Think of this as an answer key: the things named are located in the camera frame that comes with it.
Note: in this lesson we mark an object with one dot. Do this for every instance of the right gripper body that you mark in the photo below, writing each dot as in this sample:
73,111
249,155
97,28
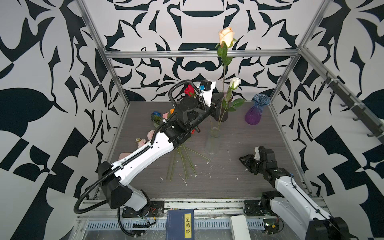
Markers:
263,167

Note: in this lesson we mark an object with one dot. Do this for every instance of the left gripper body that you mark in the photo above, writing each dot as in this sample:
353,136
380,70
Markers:
211,112

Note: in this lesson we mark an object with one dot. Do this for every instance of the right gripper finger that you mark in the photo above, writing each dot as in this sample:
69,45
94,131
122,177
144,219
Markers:
248,161
253,168

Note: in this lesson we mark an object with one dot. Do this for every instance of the white rose stem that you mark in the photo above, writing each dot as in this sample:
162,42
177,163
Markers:
234,104

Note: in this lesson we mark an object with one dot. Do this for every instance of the clear glass vase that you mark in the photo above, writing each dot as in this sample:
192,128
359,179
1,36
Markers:
213,141

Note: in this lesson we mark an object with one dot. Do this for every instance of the peach rose stem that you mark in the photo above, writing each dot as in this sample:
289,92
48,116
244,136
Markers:
226,42

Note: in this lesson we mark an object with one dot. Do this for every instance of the red rose stem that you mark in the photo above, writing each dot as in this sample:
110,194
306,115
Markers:
190,91

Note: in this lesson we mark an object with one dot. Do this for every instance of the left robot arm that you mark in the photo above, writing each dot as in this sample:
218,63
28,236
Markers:
115,178

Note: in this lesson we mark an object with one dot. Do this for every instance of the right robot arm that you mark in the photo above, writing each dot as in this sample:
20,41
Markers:
289,203

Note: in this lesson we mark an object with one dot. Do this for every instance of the dark purple glass vase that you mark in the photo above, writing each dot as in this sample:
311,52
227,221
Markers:
225,104

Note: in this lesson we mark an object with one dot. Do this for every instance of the blue purple glass vase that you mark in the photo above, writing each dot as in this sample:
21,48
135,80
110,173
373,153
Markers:
254,114

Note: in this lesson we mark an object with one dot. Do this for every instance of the bunch of artificial flowers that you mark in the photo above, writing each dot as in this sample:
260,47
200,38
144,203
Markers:
182,152

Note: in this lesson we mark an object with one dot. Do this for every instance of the white rectangular device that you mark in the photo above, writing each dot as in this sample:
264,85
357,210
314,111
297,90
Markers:
239,228

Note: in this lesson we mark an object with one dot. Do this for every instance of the pink peony flower stem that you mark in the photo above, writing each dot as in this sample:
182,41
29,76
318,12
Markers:
142,142

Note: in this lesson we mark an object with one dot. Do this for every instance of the blue book yellow label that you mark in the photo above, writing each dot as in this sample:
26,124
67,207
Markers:
180,225

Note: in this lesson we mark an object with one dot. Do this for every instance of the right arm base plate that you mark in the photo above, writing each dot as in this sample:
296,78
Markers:
254,208

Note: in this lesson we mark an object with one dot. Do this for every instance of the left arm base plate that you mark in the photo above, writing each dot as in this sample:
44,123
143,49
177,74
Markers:
152,209

